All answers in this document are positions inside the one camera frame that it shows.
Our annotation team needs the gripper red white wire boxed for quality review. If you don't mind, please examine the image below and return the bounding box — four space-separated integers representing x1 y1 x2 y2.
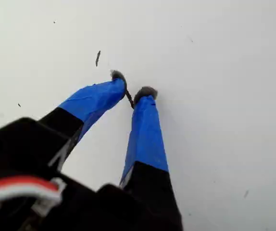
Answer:
0 175 66 210

